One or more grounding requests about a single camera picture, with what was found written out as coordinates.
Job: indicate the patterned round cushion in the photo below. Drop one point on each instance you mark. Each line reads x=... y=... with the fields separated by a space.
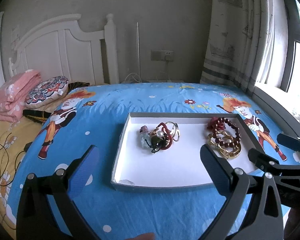
x=47 y=92

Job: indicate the window frame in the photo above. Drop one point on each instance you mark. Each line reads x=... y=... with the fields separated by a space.
x=278 y=92

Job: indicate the white wooden headboard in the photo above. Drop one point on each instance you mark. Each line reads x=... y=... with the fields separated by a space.
x=58 y=46

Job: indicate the grey white jewelry tray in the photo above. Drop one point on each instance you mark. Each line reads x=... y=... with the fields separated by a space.
x=178 y=169

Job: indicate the gold ring cluster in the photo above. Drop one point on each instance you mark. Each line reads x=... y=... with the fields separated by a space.
x=173 y=130

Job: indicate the red rose ornament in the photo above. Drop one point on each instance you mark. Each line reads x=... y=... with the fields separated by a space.
x=216 y=123

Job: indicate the folded pink blanket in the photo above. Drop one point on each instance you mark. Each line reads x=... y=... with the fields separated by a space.
x=13 y=94

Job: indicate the white pearl earring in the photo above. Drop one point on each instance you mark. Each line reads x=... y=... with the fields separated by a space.
x=160 y=134

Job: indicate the yellow floral bed sheet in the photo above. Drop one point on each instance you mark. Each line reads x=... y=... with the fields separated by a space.
x=27 y=146

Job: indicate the gold bangle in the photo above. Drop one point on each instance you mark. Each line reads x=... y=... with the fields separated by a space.
x=230 y=151

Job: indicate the person's left hand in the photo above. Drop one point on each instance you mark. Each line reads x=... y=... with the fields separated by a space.
x=144 y=236

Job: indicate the wall power socket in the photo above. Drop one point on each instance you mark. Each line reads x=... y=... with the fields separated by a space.
x=162 y=55

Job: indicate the white jade pendant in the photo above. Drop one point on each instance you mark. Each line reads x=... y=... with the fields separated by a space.
x=145 y=137

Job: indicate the grey patterned curtain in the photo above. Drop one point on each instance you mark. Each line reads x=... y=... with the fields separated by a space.
x=247 y=43

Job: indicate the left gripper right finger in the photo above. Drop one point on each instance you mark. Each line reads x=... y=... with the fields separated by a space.
x=252 y=207

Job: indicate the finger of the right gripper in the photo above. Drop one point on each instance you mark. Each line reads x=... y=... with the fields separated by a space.
x=287 y=177
x=289 y=142

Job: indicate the thin metal pole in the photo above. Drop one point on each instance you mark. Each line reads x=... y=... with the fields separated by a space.
x=138 y=50

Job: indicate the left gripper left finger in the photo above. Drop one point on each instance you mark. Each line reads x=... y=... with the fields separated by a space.
x=46 y=207

